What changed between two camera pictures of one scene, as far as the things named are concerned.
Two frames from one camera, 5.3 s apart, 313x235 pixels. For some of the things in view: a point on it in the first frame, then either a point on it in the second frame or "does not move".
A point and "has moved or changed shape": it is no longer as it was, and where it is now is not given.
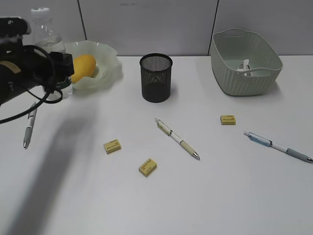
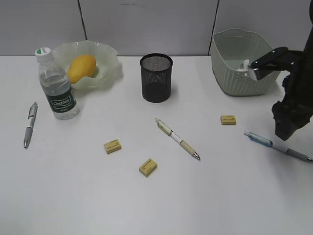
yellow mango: x=84 y=66 does not move
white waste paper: x=244 y=65 does not move
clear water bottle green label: x=46 y=37 has moved or changed shape
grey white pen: x=31 y=117 does not move
